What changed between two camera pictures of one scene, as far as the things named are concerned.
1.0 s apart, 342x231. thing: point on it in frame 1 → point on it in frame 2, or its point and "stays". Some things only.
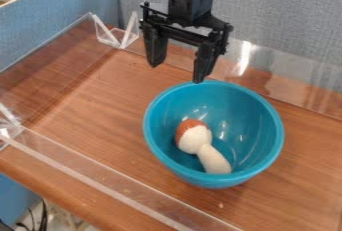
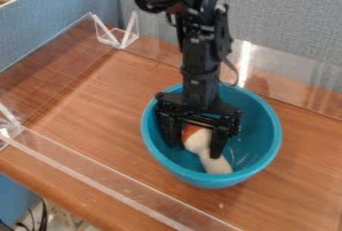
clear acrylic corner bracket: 116,37 stays
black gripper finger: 157,40 → 170,127
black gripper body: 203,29 → 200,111
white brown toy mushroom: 195,139 stays
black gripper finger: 207,59 → 220,139
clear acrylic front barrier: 33,152 stays
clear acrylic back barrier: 304,79 stays
